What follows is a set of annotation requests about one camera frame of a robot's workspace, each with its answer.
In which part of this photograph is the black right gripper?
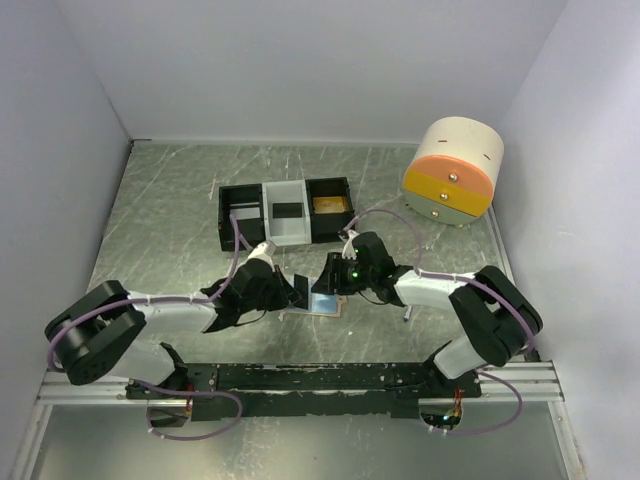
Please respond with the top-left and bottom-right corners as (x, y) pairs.
(311, 252), (375, 296)

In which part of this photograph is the beige leather card holder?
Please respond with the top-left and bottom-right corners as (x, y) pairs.
(280, 278), (347, 318)

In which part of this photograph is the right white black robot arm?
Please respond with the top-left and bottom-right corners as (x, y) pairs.
(311, 231), (543, 398)

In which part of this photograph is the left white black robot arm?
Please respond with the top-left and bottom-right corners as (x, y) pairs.
(45, 257), (309, 399)

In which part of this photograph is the gold card in bin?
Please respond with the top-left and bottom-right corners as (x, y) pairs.
(312, 196), (348, 215)

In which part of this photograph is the black card in bin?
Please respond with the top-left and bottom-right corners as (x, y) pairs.
(271, 202), (304, 219)

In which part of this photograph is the white card in bin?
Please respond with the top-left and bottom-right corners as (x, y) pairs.
(230, 205), (262, 222)

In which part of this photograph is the black right tray bin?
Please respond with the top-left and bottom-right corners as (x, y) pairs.
(306, 177), (355, 244)

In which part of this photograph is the black tray bin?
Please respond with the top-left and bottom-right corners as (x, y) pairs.
(218, 183), (266, 252)
(306, 177), (355, 244)

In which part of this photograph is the white middle tray bin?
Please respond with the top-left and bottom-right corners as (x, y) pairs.
(262, 180), (311, 247)

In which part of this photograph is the black left tray bin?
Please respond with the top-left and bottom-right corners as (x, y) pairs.
(218, 183), (266, 252)

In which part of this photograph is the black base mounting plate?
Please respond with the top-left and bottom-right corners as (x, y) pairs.
(124, 362), (484, 421)

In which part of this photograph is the cream round drawer cabinet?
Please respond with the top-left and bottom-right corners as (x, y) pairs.
(402, 116), (504, 225)

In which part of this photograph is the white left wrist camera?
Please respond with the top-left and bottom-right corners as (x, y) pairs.
(248, 240), (276, 269)

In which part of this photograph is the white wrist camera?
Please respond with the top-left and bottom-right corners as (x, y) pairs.
(248, 240), (276, 269)
(339, 229), (359, 245)

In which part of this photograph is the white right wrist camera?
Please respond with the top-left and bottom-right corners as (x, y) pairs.
(339, 229), (359, 245)

